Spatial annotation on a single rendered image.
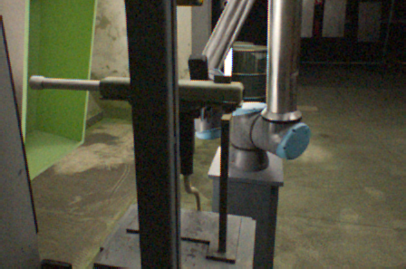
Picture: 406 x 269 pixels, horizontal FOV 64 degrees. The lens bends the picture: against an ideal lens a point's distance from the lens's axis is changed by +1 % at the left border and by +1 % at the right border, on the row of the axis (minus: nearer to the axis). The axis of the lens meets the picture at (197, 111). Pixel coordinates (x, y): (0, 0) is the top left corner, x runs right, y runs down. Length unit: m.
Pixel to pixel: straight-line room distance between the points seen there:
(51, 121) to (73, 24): 0.67
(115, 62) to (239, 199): 2.73
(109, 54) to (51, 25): 1.71
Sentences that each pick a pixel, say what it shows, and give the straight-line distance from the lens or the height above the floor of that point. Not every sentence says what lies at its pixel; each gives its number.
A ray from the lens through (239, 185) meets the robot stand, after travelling 1.38.
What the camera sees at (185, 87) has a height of 1.14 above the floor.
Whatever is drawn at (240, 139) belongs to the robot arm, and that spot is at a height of 0.77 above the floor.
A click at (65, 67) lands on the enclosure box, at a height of 0.96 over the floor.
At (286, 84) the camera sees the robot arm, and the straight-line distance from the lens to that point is 1.18.
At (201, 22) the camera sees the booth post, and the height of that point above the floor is 1.20.
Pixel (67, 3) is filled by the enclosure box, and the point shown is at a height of 1.34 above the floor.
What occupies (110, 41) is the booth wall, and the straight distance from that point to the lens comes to 3.83.
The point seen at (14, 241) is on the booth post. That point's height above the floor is 0.69.
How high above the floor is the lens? 1.28
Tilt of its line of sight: 17 degrees down
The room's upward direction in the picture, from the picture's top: straight up
